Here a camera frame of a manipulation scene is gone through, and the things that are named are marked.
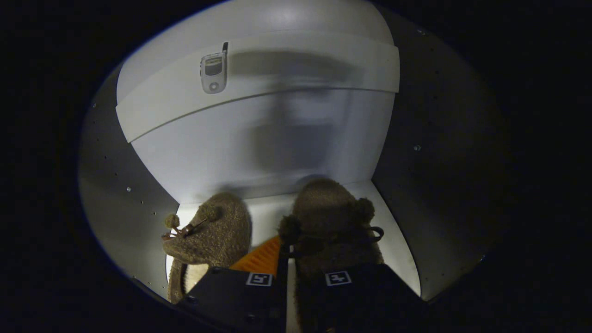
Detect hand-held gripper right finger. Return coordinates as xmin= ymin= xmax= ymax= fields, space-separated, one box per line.
xmin=321 ymin=264 xmax=428 ymax=333

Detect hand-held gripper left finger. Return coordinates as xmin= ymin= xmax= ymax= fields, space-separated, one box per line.
xmin=178 ymin=235 xmax=288 ymax=333

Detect brown fuzzy shoe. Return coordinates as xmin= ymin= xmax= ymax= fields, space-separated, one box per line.
xmin=162 ymin=192 xmax=253 ymax=304
xmin=277 ymin=178 xmax=385 ymax=333

